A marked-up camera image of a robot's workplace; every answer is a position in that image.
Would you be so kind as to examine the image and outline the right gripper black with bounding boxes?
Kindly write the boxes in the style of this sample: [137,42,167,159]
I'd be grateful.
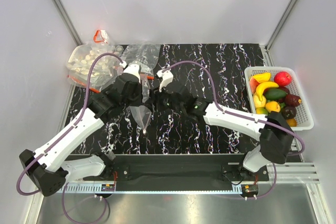
[145,85,185,114]

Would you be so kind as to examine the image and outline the clear dotted zip bag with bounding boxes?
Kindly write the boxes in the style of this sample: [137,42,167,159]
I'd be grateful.
[130,73,152,135]

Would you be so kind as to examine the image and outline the yellow lemon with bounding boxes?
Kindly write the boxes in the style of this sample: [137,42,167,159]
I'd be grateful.
[253,92,267,109]

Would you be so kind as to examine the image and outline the yellow banana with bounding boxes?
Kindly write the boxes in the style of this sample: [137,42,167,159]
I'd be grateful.
[255,81,279,101]

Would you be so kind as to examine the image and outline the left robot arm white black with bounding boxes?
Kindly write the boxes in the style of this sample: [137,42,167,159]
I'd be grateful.
[19,72,142,197]

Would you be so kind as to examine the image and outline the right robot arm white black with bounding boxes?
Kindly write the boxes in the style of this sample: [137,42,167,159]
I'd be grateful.
[150,83,294,180]

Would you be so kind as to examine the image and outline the clear zip bag orange zipper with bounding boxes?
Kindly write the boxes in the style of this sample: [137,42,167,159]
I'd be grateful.
[121,44,161,80]

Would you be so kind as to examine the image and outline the pile of dotted zip bags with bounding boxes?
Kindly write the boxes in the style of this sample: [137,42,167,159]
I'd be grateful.
[66,43,123,93]

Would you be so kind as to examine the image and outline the black marble pattern mat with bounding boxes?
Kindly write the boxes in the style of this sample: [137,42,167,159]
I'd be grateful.
[74,44,265,155]

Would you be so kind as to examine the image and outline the watermelon slice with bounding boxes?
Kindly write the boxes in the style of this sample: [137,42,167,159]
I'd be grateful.
[249,77,259,95]

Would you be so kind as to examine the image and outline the green yellow orange fruit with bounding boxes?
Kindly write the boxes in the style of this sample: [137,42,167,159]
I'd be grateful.
[256,108,269,115]

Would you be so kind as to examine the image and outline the yellow orange mango slice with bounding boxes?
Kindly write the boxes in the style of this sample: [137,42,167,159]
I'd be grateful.
[251,72,271,83]

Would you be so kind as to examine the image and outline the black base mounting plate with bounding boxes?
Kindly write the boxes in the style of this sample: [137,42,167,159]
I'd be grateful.
[84,154,269,182]

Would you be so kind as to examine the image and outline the red apple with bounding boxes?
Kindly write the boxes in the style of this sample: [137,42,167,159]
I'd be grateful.
[274,71,292,87]

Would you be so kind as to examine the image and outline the left small connector box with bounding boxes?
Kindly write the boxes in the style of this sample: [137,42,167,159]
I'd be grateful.
[101,183,116,191]

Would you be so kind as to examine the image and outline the small connector box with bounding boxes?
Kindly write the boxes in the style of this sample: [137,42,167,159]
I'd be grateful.
[242,184,259,196]
[101,183,116,191]

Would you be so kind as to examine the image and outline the dark red fruit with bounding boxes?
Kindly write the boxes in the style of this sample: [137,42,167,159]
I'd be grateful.
[284,94,302,107]

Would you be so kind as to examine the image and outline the right small connector box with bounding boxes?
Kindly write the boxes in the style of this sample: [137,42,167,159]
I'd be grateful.
[242,184,259,196]

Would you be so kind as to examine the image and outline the small orange fruit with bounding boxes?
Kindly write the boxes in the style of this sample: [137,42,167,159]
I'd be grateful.
[286,118,297,127]

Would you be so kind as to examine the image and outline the white plastic fruit basket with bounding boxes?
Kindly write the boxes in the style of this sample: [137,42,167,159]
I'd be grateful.
[244,66,314,131]

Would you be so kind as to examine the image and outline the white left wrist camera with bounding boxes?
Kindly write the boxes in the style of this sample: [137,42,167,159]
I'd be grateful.
[123,63,141,82]

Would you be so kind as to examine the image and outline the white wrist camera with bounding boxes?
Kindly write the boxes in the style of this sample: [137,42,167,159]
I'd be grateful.
[123,63,141,82]
[156,70,174,92]

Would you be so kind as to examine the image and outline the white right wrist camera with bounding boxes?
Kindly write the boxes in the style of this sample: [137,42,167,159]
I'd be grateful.
[156,70,174,92]

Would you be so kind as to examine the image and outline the right aluminium frame post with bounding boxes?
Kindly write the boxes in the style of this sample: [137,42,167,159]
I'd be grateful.
[265,0,299,51]

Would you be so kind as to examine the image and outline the aluminium frame post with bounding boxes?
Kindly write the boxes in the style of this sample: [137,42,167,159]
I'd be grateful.
[265,0,299,51]
[51,0,83,46]

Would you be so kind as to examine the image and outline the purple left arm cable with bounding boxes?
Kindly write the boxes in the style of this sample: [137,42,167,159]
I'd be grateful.
[16,52,128,196]

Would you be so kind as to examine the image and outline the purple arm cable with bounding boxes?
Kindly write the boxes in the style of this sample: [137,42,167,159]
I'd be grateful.
[16,52,128,196]
[157,60,306,199]

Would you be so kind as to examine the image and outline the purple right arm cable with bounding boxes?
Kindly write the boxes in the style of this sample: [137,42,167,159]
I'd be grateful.
[157,60,306,199]

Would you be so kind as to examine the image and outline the left aluminium frame post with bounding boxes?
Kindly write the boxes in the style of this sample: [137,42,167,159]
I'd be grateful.
[51,0,83,46]

